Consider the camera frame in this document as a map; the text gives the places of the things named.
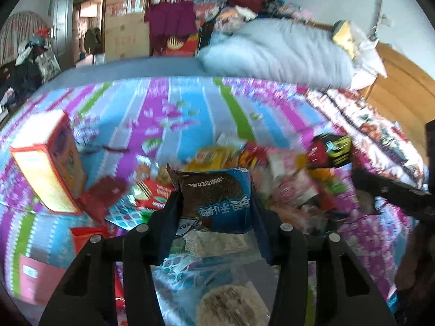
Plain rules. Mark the colourful striped bed sheet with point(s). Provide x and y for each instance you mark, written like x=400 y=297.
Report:
x=170 y=119

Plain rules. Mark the wooden headboard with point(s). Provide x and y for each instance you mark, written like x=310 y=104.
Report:
x=405 y=96

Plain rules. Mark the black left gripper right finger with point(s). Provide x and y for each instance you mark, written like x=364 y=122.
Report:
x=345 y=292

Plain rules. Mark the maroon garment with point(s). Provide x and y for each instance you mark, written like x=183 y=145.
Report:
x=170 y=20

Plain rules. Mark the pile of clothes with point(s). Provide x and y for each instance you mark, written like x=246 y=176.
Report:
x=227 y=16

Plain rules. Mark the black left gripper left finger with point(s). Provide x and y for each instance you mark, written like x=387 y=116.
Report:
x=86 y=293

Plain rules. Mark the round rice cracker packet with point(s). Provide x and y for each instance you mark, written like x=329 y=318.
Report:
x=232 y=305

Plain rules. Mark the pile of assorted snacks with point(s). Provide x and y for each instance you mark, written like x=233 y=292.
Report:
x=307 y=198

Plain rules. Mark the pink flat packet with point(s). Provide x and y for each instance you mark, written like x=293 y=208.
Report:
x=37 y=280

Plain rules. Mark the orange yellow snack box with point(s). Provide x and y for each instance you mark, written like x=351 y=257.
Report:
x=46 y=153

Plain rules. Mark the floral pillow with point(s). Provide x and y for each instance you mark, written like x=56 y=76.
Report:
x=382 y=141

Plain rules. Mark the grey folded duvet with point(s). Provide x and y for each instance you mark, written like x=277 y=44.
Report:
x=288 y=52

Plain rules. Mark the red gift bag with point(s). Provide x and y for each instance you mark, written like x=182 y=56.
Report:
x=180 y=48

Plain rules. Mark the blue Oreo snack packet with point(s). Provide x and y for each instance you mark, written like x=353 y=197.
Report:
x=220 y=200

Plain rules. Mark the stacked cardboard boxes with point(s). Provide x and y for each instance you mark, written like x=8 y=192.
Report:
x=125 y=33

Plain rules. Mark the wooden chair with clothes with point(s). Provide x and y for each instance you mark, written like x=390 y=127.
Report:
x=35 y=65

